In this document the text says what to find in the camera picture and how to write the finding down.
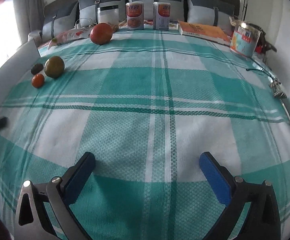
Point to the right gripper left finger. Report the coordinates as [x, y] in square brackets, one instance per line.
[32, 221]

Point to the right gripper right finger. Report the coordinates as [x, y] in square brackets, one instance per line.
[262, 220]

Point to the small orange tangerine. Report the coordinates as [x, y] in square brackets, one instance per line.
[38, 80]

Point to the white cardboard box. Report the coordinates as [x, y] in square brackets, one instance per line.
[16, 66]

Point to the dark mangosteen on blanket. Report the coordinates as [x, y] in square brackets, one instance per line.
[38, 67]

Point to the green brown round fruit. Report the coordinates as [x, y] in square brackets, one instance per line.
[54, 67]

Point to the pink snack bag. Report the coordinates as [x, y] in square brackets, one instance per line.
[68, 37]

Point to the grey white pillow far left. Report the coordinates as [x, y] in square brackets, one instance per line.
[59, 21]

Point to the teal plaid blanket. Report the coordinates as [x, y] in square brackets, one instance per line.
[146, 105]

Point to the red pomegranate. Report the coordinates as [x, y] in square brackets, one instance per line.
[101, 34]

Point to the clear jar black lid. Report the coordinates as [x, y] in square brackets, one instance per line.
[108, 14]

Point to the black handbag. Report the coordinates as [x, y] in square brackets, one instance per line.
[262, 45]

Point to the colourful tin can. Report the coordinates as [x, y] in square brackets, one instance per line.
[244, 40]

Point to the red white carton left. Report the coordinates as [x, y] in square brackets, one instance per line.
[135, 16]

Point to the red white carton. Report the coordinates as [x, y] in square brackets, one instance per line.
[161, 15]
[135, 16]

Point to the orange book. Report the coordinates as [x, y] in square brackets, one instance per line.
[206, 32]

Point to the red white carton right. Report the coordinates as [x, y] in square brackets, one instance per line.
[161, 15]

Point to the keys with striped strap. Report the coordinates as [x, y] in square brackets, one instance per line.
[276, 89]

